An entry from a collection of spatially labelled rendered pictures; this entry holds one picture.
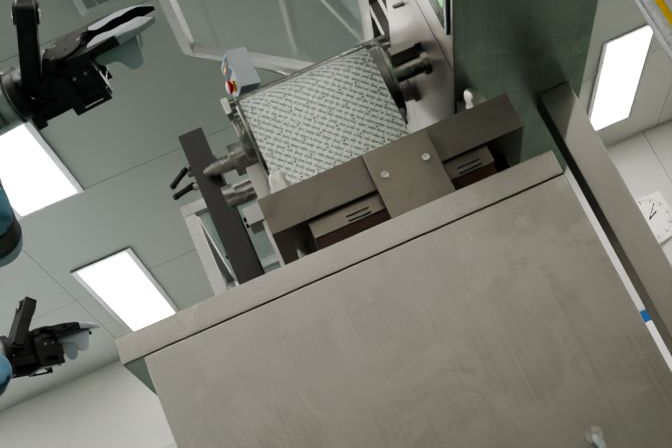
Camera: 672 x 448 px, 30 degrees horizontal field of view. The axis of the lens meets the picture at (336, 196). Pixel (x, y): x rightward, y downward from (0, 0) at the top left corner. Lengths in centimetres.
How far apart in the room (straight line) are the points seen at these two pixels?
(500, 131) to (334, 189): 26
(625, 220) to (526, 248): 47
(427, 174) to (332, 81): 37
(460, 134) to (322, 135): 31
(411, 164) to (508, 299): 25
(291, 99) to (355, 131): 12
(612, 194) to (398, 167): 50
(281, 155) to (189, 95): 320
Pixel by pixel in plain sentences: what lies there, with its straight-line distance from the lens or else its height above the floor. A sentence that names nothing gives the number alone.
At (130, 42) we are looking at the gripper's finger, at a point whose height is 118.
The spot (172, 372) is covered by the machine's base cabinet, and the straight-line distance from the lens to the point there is 172.
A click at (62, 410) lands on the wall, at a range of 797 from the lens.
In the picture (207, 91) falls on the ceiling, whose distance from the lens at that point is 528.
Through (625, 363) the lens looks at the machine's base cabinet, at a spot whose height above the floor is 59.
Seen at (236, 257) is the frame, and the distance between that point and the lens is 237.
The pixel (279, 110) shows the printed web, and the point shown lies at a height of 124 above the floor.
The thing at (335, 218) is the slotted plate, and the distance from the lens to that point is 182.
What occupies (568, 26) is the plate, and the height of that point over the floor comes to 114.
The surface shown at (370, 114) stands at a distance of 208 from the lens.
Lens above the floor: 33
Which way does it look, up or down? 21 degrees up
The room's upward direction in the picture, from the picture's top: 25 degrees counter-clockwise
